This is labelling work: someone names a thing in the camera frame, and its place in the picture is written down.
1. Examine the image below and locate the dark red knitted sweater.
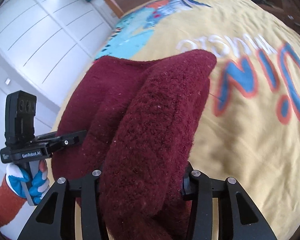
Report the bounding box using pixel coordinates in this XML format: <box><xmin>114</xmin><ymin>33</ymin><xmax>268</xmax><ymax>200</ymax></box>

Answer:
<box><xmin>51</xmin><ymin>50</ymin><xmax>217</xmax><ymax>239</ymax></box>

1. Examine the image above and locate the left orange sleeved forearm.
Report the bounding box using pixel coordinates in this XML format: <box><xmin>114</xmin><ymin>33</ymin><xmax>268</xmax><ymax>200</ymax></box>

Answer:
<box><xmin>0</xmin><ymin>178</ymin><xmax>26</xmax><ymax>227</ymax></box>

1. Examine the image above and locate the left gloved hand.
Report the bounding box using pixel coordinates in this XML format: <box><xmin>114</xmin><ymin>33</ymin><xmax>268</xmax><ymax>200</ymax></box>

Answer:
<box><xmin>6</xmin><ymin>160</ymin><xmax>50</xmax><ymax>205</ymax></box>

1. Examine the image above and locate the yellow cartoon print bedspread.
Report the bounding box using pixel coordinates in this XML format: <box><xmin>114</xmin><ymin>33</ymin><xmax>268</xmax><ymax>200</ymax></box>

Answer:
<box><xmin>93</xmin><ymin>0</ymin><xmax>300</xmax><ymax>239</ymax></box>

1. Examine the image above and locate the white wardrobe with doors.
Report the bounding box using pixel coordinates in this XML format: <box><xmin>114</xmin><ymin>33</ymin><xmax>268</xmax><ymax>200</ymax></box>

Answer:
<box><xmin>0</xmin><ymin>0</ymin><xmax>114</xmax><ymax>235</ymax></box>

